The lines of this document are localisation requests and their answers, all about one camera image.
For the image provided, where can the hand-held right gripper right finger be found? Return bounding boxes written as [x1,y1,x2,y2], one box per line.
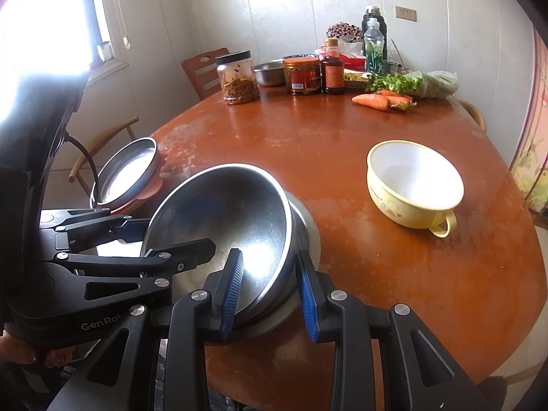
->
[296,249,497,411]

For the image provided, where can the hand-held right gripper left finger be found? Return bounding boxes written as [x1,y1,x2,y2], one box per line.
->
[47,247,245,411]

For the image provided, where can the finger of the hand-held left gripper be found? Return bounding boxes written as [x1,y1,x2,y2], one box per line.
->
[40,208,151,252]
[45,237,217,309]

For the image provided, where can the deep steel bowl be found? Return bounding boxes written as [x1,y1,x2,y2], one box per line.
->
[140,163,297,326]

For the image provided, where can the round metal pan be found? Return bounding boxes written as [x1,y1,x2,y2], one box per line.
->
[93,137,160,205]

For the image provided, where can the orange animal-shaped plate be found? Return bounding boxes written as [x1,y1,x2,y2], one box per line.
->
[109,146,169,217]

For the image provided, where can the large shallow steel bowl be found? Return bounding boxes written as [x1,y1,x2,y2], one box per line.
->
[182,189,323,340]

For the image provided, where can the person's left hand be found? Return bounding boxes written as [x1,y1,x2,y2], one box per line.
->
[0,332,71,368]

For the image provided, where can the yellow enamel cup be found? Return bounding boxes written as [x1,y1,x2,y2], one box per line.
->
[366,139,465,239]

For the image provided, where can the window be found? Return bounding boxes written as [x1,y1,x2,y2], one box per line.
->
[0,0,113,95]

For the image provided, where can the black-lidded plastic jar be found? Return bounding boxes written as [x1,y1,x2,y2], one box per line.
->
[215,50,261,106]

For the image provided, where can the slatted wooden chair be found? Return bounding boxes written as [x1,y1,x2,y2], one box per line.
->
[181,48,232,102]

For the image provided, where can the small steel bowl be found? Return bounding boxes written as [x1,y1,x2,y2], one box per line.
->
[253,62,287,87]

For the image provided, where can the carrot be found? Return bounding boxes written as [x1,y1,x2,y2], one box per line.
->
[352,93,391,113]
[379,89,418,113]

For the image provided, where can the red label jar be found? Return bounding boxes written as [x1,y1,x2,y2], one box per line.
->
[283,57,323,96]

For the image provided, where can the dark sauce bottle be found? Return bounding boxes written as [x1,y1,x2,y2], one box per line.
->
[321,38,346,95]

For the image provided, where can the red and white packet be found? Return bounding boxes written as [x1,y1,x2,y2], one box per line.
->
[317,42,369,73]

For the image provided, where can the plastic bag of vegetables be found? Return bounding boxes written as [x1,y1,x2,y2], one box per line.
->
[404,71,460,100]

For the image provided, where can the clear plastic bottle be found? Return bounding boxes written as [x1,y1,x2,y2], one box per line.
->
[363,18,387,73]

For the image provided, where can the dark tall bottle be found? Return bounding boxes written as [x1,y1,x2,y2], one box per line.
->
[361,5,388,58]

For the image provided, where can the black cable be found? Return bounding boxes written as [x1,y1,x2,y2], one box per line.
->
[63,130,98,189]

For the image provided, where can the white blind cord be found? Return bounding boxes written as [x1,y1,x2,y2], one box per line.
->
[115,0,131,50]

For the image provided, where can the wall poster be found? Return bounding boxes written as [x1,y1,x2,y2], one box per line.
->
[507,26,548,212]

